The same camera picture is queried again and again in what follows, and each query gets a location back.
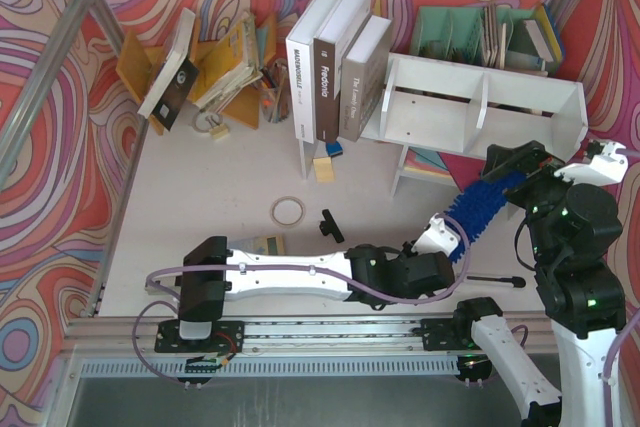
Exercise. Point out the clear pencil cup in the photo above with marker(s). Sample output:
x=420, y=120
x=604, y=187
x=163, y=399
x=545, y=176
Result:
x=275, y=97

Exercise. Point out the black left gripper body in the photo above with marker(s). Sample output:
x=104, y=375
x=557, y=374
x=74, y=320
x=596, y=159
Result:
x=451, y=257

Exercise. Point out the black white pen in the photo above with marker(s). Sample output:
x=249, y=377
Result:
x=514, y=281

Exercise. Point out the brown Fredonia book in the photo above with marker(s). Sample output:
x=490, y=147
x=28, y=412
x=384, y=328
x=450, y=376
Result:
x=330, y=45

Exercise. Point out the black detached gripper part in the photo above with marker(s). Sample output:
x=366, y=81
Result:
x=329, y=227

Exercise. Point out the white Mademoiselle book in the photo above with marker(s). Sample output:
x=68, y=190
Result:
x=299, y=49

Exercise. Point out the blue black small eraser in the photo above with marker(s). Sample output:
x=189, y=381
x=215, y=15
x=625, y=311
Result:
x=334, y=149

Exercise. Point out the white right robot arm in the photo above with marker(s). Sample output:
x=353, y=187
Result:
x=586, y=307

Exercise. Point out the yellow worn books stack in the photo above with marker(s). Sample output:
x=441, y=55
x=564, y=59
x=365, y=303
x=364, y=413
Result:
x=231, y=65

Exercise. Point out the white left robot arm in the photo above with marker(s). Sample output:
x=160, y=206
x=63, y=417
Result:
x=367, y=274

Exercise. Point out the taupe Lonely Ones book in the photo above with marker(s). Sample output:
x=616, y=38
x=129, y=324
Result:
x=363, y=75

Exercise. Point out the white book black cover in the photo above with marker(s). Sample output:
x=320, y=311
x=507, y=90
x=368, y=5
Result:
x=173, y=74

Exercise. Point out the white wooden bookshelf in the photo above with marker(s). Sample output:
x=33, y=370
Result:
x=462, y=109

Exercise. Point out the teal paper sheets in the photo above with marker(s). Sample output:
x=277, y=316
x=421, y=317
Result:
x=424, y=162

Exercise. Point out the teal desk organizer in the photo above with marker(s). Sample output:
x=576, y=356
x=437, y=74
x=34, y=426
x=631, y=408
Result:
x=490, y=36

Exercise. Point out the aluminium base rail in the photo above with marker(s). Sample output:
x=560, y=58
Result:
x=270, y=347

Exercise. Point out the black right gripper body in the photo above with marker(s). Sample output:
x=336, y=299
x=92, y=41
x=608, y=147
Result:
x=513, y=167

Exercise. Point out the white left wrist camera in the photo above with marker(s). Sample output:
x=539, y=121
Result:
x=437, y=237

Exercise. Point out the blue yellow folders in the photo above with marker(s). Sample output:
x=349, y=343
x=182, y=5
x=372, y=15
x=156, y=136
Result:
x=544, y=35

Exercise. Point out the small wooden block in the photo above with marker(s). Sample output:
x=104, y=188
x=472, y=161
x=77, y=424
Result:
x=323, y=169

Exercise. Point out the blue microfiber duster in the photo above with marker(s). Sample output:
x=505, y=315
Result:
x=479, y=203

